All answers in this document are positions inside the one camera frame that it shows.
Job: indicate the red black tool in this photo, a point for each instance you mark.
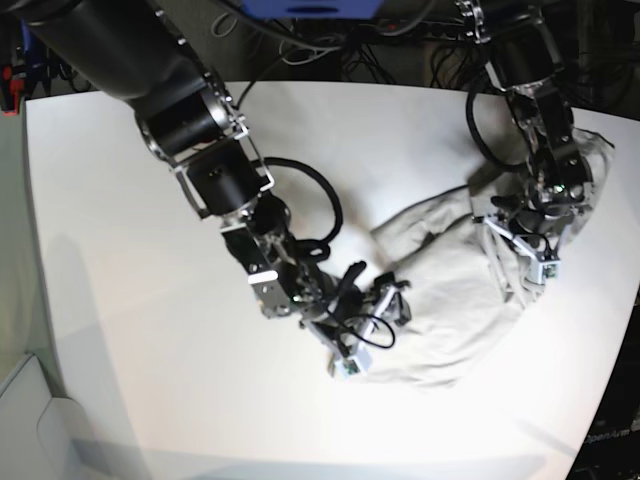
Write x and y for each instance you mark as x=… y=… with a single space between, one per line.
x=12 y=88

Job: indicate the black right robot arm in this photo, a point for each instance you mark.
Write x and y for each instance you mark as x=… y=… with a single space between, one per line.
x=132 y=52

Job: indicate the blue box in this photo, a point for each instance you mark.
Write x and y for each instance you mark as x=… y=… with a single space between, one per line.
x=312 y=9

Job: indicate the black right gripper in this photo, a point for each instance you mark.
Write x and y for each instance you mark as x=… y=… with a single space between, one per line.
x=318 y=300

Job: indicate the beige t-shirt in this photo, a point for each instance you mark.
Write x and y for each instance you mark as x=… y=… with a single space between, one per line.
x=469 y=286

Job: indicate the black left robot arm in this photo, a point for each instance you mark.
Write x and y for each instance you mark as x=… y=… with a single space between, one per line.
x=522 y=62

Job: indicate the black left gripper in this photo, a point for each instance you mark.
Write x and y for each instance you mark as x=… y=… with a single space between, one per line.
x=543 y=217

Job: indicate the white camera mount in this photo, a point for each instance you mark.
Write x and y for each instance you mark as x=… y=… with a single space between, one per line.
x=542 y=255

